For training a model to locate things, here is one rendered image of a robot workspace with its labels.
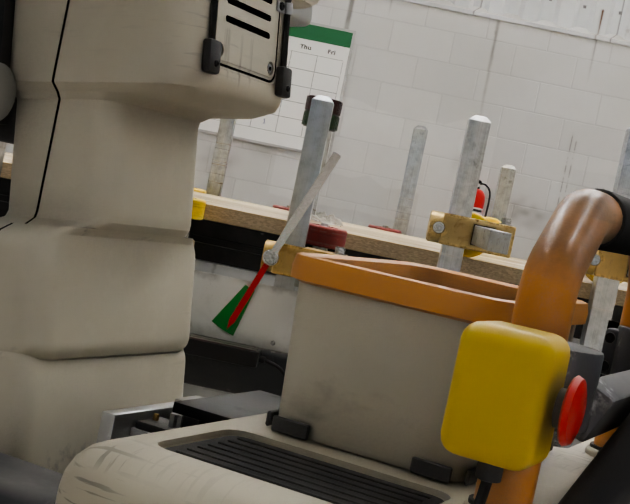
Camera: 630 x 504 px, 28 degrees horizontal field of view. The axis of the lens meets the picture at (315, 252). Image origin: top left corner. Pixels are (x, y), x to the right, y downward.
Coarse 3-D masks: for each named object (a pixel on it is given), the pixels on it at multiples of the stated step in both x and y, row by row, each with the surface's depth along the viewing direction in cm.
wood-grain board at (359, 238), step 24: (216, 216) 221; (240, 216) 220; (264, 216) 220; (360, 240) 220; (384, 240) 221; (408, 240) 251; (432, 264) 220; (480, 264) 219; (504, 264) 225; (624, 288) 230
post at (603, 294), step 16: (624, 144) 199; (624, 160) 197; (624, 176) 197; (624, 192) 197; (592, 288) 201; (608, 288) 198; (592, 304) 198; (608, 304) 198; (592, 320) 198; (608, 320) 198; (592, 336) 199
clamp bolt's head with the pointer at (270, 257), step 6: (270, 252) 197; (270, 258) 197; (276, 258) 198; (264, 264) 199; (264, 270) 199; (258, 276) 199; (252, 282) 199; (258, 282) 199; (252, 288) 199; (246, 294) 199; (246, 300) 199; (240, 306) 199; (234, 312) 199; (240, 312) 199; (234, 318) 199; (228, 324) 200
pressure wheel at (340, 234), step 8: (312, 224) 209; (320, 224) 215; (328, 224) 212; (312, 232) 209; (320, 232) 208; (328, 232) 208; (336, 232) 209; (344, 232) 210; (312, 240) 209; (320, 240) 208; (328, 240) 209; (336, 240) 209; (344, 240) 211; (320, 248) 211; (328, 248) 209
